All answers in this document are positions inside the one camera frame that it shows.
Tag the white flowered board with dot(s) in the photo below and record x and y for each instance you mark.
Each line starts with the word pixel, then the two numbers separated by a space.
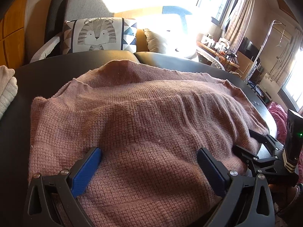
pixel 267 82

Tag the pink knitted sweater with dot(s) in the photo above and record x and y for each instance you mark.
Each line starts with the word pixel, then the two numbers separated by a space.
pixel 142 113

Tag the white folded knitted sweater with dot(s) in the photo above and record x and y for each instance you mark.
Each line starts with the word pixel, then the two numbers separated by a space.
pixel 7 89

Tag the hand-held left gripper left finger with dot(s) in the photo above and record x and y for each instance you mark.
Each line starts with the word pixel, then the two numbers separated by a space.
pixel 86 172

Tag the tiger print cushion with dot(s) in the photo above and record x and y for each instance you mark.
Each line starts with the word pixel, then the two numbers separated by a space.
pixel 97 34

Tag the cluttered wooden side table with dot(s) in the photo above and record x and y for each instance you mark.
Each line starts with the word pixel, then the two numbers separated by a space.
pixel 217 45

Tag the beige patterned curtain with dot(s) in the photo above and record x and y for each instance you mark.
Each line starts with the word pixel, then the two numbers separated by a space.
pixel 241 16

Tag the grey yellow blue sofa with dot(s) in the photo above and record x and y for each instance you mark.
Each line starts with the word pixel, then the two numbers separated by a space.
pixel 85 4

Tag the wooden wardrobe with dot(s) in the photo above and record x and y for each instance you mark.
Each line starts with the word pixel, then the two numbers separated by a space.
pixel 14 28

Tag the black television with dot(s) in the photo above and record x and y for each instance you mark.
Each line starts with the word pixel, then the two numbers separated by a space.
pixel 248 48

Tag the grey deer print cushion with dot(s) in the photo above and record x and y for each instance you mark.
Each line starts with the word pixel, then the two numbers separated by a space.
pixel 153 41

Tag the metal clothes rack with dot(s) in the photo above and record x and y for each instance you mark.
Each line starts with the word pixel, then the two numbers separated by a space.
pixel 260 52

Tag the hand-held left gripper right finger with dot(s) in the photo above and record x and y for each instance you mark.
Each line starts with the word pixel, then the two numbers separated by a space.
pixel 210 172

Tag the maroon bedspread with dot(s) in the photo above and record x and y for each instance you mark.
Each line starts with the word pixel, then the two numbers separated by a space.
pixel 278 118

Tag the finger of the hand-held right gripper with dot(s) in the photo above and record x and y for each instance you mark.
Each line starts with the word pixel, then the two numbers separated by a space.
pixel 265 139
pixel 246 155

